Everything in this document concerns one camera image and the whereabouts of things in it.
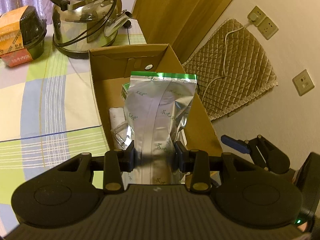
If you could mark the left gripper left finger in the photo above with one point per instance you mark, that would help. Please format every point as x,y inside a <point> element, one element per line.
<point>116,162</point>

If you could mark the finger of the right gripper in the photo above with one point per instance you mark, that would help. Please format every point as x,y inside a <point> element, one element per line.
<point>267,156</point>
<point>237,145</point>

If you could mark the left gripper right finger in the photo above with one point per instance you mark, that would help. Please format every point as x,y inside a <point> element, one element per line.
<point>196,162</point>

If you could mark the crinkled clear wrapper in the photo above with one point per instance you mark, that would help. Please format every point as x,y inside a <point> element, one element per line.
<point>123,134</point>

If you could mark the clear packaged white item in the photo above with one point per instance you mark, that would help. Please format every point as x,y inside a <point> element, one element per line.
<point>116,116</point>

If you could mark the silver foil pouch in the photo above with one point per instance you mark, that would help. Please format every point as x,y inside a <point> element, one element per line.
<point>157,107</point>

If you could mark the green medicine box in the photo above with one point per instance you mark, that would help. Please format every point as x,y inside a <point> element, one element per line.
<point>124,90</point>

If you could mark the quilted chair cushion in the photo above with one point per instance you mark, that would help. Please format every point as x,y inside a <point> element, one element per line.
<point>232,70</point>

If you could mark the checkered tablecloth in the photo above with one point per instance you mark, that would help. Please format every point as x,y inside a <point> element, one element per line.
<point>48,115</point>

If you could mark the cardboard box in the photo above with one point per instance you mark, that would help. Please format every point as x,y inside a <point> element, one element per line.
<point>111,67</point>

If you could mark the wooden door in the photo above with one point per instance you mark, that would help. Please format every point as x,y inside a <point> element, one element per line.
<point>183,24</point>

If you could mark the steel electric kettle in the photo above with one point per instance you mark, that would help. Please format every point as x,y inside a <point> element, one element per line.
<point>83,25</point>

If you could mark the black orange food bowl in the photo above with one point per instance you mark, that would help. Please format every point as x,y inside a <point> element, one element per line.
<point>22,36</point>

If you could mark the wall socket plate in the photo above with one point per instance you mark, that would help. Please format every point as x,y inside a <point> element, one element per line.
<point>264,24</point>

